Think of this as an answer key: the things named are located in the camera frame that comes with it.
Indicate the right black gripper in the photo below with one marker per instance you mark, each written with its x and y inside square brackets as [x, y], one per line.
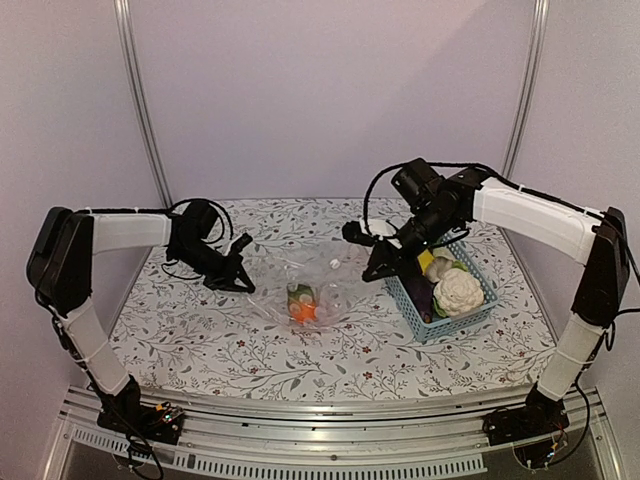
[388, 253]

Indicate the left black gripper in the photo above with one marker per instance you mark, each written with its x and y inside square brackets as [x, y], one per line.
[224, 279]

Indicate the purple fake eggplant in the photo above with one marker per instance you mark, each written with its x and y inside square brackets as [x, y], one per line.
[420, 292]

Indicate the white fake garlic bulb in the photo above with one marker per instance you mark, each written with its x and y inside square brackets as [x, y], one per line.
[440, 266]

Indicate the clear zip top bag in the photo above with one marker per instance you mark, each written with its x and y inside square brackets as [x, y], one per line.
[332, 268]

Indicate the white fake cauliflower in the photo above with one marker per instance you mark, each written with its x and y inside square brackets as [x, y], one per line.
[457, 293]

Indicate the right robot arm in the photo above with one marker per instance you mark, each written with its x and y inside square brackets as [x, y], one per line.
[594, 242]

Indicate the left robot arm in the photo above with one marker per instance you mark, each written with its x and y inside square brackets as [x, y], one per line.
[60, 268]

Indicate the orange green fake fruit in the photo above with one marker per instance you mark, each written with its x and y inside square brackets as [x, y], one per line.
[301, 303]

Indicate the floral patterned table mat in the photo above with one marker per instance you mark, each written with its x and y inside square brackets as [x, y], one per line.
[175, 334]

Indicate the light blue plastic basket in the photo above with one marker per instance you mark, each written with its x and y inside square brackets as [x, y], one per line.
[441, 326]

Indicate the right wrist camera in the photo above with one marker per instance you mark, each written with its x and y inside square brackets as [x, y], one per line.
[371, 232]

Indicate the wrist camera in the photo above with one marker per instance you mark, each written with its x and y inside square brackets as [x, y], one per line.
[238, 244]
[371, 232]

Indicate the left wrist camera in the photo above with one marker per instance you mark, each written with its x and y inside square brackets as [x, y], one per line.
[238, 244]

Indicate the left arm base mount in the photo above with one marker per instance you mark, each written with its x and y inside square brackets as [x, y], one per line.
[161, 423]

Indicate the aluminium rail frame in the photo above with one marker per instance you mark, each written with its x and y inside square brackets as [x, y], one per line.
[429, 438]

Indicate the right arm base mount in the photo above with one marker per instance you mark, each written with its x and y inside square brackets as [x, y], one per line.
[509, 425]

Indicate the left aluminium corner post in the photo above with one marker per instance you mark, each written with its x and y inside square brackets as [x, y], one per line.
[135, 80]

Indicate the aluminium corner post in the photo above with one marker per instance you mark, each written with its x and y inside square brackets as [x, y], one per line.
[135, 80]
[527, 90]

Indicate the right aluminium corner post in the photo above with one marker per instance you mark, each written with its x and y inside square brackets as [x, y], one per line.
[527, 90]

